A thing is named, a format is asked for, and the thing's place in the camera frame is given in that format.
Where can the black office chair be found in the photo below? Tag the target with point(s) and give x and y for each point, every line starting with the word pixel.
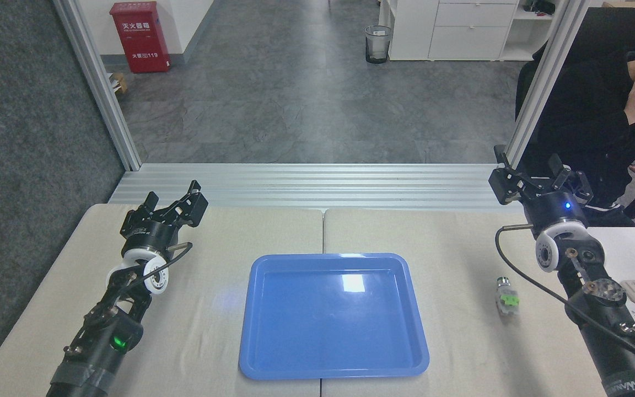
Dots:
pixel 609 27

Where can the blue plastic tray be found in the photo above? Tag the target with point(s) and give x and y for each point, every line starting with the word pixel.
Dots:
pixel 333 320

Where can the person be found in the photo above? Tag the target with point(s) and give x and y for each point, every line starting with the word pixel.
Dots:
pixel 587 110

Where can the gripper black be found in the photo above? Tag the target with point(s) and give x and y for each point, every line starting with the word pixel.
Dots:
pixel 557 212
pixel 149 234

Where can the silver aluminium post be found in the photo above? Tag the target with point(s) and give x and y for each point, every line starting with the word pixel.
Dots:
pixel 546 82
pixel 100 82

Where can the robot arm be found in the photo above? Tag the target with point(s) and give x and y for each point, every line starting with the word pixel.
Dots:
pixel 620 342
pixel 100 347

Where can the white drawer cabinet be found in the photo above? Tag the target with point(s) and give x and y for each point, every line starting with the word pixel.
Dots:
pixel 461 30

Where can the ribbed aluminium rail base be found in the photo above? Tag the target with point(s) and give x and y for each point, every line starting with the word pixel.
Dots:
pixel 317 184

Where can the small cardboard box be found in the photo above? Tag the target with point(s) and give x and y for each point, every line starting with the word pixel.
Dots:
pixel 118 82

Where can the switch part with green clip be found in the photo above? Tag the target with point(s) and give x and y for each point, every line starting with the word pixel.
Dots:
pixel 507 300

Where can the grey mesh waste bin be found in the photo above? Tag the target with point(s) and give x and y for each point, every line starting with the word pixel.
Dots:
pixel 378 47

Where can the red fire extinguisher box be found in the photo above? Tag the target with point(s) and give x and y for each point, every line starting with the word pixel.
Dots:
pixel 140 38

